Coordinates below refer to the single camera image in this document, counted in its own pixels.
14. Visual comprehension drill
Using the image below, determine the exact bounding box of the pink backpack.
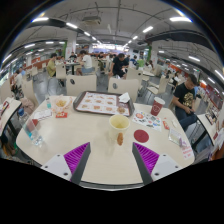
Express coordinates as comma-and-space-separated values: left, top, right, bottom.
19, 97, 36, 116

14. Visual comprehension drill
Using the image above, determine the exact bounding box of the red paper cup with lid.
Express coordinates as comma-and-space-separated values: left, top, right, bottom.
150, 96, 166, 117

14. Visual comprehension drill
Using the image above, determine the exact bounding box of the group of cream chairs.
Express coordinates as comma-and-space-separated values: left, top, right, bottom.
19, 61, 171, 98

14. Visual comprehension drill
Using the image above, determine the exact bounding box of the cream neighbouring table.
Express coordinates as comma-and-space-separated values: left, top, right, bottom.
196, 113, 224, 148
0, 97, 23, 138

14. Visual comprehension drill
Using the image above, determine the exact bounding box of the clear plastic packet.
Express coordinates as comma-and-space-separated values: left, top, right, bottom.
168, 128, 184, 147

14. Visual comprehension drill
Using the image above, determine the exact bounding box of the person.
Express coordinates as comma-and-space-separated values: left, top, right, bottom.
12, 68, 24, 98
108, 53, 129, 79
75, 49, 94, 76
46, 52, 58, 78
172, 73, 201, 132

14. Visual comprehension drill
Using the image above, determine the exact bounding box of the flat round red coaster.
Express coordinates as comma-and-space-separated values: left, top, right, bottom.
133, 129, 150, 144

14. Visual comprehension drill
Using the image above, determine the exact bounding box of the ceiling air conditioner unit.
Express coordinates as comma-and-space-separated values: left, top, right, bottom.
82, 15, 102, 26

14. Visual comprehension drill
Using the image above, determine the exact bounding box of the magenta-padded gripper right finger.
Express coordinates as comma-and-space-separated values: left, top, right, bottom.
131, 142, 183, 186

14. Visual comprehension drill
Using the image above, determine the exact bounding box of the colourful sticker sheet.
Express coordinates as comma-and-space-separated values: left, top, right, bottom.
131, 109, 163, 132

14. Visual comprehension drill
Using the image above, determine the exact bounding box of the cream chair with round hole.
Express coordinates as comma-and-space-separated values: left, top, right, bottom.
65, 74, 98, 97
107, 77, 140, 103

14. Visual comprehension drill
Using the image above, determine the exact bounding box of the brown food tray with menu paper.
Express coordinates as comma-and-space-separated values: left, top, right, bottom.
72, 90, 136, 118

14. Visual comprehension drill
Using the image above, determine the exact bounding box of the group of ceiling lights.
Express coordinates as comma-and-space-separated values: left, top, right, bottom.
1, 14, 224, 84

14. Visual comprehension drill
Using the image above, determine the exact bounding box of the clear blue-capped water bottle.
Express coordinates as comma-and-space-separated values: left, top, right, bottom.
17, 108, 44, 148

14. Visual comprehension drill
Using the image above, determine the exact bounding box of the white paper sheet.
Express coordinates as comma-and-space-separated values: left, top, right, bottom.
32, 109, 54, 122

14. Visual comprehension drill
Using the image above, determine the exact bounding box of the crumpled white napkin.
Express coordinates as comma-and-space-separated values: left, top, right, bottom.
118, 92, 132, 104

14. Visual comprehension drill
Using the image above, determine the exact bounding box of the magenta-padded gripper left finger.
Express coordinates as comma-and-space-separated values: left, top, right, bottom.
40, 142, 92, 186

